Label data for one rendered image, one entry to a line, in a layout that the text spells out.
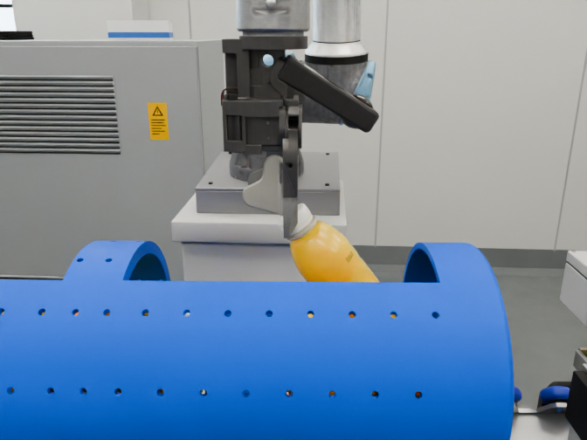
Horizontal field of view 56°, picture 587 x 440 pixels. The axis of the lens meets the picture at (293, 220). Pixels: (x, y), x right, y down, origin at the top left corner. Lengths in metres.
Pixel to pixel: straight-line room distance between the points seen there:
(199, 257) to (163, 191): 1.27
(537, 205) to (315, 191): 2.86
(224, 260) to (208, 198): 0.12
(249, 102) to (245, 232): 0.47
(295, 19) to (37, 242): 2.14
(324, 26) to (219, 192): 0.35
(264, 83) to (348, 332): 0.27
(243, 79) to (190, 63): 1.60
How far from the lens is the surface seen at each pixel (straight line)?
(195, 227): 1.01
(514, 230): 3.79
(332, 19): 1.00
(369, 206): 3.55
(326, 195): 1.02
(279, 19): 0.56
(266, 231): 0.99
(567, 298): 1.12
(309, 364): 0.56
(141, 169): 2.30
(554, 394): 0.92
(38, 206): 2.53
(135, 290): 0.61
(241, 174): 1.07
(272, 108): 0.56
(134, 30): 2.40
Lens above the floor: 1.47
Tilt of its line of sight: 19 degrees down
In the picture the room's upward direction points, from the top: straight up
